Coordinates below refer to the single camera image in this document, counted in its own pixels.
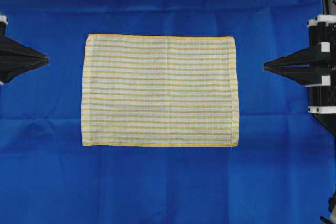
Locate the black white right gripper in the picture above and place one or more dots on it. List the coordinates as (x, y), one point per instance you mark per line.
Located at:
(320, 76)

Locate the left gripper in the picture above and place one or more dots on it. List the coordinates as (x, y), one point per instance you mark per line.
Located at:
(9, 47)

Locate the yellow striped towel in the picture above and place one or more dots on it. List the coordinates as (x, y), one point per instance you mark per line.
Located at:
(159, 91)

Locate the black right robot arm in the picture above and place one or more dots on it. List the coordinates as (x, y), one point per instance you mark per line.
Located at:
(314, 66)

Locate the blue table cloth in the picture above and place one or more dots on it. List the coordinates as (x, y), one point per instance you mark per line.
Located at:
(282, 171)

